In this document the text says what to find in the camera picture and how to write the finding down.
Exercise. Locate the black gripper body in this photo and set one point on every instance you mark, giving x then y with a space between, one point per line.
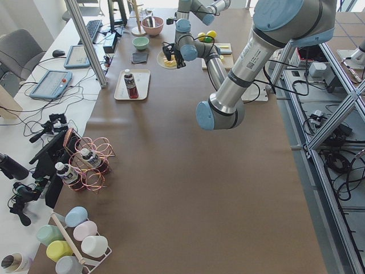
178 59

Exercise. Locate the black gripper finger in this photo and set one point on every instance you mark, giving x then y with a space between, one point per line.
180 63

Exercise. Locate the white plate with donuts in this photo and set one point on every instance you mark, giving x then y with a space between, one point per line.
166 63

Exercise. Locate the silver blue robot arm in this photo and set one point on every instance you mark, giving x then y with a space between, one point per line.
186 48
275 24

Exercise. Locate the cream rectangular tray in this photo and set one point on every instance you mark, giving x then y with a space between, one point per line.
140 82

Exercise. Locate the pink bowl with ice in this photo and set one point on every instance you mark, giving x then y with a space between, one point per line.
153 31

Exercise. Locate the mint green bowl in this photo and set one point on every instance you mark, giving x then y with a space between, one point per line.
140 43

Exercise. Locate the metal ice scoop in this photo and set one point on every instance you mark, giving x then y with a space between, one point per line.
150 21

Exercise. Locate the dark grey folded cloth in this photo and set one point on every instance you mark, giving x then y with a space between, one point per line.
139 58

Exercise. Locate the yellow lemon left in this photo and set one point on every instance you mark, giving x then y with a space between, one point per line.
201 36

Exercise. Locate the yellow lemon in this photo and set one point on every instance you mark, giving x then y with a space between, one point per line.
211 34
201 36

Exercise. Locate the green lime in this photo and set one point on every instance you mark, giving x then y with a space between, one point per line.
208 39

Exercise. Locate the wooden mug tree stand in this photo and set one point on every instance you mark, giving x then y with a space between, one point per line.
138 30

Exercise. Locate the yellow lemon right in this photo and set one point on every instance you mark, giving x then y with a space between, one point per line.
211 34

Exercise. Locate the dark red drink bottle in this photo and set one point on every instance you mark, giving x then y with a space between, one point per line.
130 84

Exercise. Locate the black keyboard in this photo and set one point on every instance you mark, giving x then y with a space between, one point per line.
93 27

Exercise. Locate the blue teach pendant far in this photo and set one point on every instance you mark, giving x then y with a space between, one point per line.
76 58

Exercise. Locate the blue teach pendant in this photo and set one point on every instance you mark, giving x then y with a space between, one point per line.
76 58
52 85

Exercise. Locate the black computer mouse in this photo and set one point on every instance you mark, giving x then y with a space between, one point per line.
58 53

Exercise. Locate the blue teach pendant near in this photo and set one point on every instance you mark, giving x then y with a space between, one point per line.
52 85

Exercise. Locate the bottle in rack back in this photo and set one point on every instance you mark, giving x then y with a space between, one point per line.
94 161

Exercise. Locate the bottle in rack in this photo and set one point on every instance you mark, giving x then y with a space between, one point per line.
94 161
69 176

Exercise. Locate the grey office chair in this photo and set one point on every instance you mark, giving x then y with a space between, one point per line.
20 53

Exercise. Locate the bottle in rack front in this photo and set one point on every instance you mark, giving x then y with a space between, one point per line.
69 176

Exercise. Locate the light blue cup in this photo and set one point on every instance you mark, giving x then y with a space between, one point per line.
76 216

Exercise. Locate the pink cup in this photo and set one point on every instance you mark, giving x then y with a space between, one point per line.
87 228

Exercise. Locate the white cup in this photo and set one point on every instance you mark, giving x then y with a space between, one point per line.
94 246

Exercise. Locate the mint green cup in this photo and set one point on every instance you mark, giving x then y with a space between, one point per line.
49 233

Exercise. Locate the white cup rack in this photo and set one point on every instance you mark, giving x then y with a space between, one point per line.
89 263

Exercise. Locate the yellow cup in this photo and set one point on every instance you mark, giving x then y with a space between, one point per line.
58 249

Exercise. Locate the grey cup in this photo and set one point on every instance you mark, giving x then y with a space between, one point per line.
68 265

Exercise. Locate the paper cup metal inside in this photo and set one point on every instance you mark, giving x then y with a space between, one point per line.
16 262

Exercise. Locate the aluminium frame post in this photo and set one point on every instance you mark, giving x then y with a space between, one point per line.
77 18

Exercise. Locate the copper wire bottle rack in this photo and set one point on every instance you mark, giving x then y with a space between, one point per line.
92 179

